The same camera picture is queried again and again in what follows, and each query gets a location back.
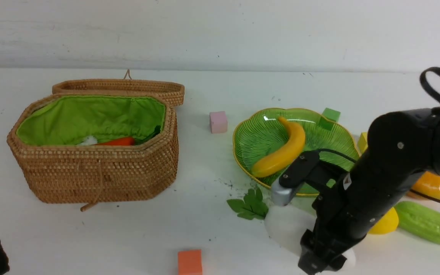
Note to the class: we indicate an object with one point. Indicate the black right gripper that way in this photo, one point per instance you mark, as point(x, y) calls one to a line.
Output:
point(345, 214)

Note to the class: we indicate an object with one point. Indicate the yellow toy lemon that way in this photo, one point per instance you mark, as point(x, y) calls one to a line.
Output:
point(387, 224)

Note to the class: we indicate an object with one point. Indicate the white toy radish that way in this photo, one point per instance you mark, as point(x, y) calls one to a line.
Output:
point(284, 225)

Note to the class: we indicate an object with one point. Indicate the green toy bitter gourd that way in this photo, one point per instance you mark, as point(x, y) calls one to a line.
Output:
point(419, 220)

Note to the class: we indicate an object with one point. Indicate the yellow toy banana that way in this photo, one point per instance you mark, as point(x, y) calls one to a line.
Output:
point(285, 155)

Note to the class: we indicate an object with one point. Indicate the orange toy carrot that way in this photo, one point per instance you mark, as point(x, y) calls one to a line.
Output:
point(130, 140)

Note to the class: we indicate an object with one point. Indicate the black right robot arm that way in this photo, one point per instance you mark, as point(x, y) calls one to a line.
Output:
point(401, 146)

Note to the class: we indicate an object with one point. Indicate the yellow cube block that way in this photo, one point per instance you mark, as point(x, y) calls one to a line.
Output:
point(363, 142)

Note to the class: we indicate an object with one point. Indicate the orange toy mango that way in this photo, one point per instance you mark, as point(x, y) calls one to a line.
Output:
point(428, 184)

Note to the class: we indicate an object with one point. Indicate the green cube block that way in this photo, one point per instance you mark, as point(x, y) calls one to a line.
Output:
point(330, 114)

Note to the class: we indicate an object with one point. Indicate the green leaf-shaped glass plate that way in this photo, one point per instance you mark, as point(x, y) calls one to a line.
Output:
point(262, 134)

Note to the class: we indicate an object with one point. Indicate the woven rattan basket green lining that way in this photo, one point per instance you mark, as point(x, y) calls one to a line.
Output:
point(54, 143)

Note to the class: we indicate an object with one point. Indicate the pink cube block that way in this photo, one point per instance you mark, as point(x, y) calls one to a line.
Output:
point(218, 122)

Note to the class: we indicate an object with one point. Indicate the orange cube block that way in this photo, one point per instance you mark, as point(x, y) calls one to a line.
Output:
point(190, 262)

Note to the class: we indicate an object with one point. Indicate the woven rattan basket lid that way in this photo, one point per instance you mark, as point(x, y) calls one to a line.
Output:
point(171, 93)

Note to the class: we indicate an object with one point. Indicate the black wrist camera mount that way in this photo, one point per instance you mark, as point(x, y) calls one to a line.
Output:
point(300, 175)

